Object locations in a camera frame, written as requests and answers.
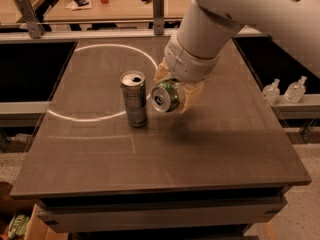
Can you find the left metal bracket post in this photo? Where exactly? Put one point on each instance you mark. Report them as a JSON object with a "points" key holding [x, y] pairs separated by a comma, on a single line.
{"points": [[34, 27]]}

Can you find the green soda can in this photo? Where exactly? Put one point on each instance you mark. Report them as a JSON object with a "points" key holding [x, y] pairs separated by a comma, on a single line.
{"points": [[164, 96]]}

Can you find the tall silver energy can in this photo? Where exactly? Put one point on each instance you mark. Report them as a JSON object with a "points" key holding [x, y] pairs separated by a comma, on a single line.
{"points": [[134, 95]]}

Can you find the metal bracket post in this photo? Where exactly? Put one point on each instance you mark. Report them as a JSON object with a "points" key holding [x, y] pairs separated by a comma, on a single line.
{"points": [[34, 27], [158, 17]]}

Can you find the clear sanitizer bottle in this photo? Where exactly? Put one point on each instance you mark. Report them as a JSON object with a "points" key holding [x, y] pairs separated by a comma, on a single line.
{"points": [[296, 90], [271, 92]]}

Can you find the cardboard box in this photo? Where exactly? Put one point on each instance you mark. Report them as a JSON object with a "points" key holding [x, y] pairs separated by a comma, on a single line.
{"points": [[38, 230]]}

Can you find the middle metal bracket post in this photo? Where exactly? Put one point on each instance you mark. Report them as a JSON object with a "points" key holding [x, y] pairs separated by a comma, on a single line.
{"points": [[158, 17]]}

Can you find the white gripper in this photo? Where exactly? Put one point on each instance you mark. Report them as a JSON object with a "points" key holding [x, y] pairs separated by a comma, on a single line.
{"points": [[187, 65]]}

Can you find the white paper with phone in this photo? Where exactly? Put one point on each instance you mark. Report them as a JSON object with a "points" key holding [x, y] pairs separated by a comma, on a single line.
{"points": [[79, 5]]}

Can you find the clear sanitizer bottle left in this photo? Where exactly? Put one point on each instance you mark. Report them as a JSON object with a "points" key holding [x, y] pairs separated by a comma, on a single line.
{"points": [[271, 92]]}

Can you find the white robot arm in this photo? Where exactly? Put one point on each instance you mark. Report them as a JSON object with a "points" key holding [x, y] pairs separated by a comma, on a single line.
{"points": [[193, 51]]}

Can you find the clear sanitizer bottle right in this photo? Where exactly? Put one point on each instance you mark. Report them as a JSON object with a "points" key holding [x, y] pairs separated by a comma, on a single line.
{"points": [[296, 90]]}

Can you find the green snack packet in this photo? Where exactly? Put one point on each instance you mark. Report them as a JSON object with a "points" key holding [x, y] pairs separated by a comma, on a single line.
{"points": [[18, 226]]}

